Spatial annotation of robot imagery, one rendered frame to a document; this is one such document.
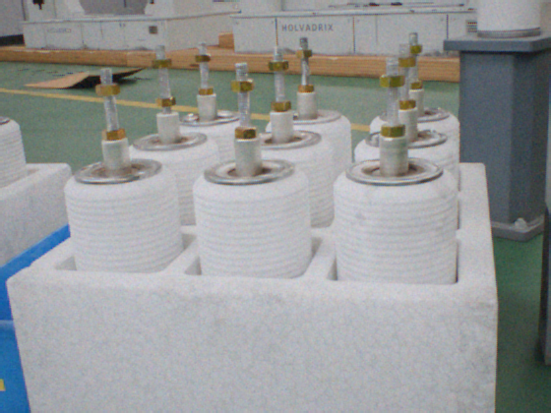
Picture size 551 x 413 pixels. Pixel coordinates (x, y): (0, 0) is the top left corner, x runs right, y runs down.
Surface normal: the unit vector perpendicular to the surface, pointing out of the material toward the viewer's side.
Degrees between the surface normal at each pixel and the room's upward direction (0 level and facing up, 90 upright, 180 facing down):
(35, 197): 90
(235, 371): 90
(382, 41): 90
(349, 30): 90
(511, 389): 0
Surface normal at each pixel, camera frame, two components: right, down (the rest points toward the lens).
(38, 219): 0.97, 0.00
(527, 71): 0.04, 0.29
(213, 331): -0.25, 0.30
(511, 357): -0.07, -0.95
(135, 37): -0.68, 0.25
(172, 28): 0.72, 0.16
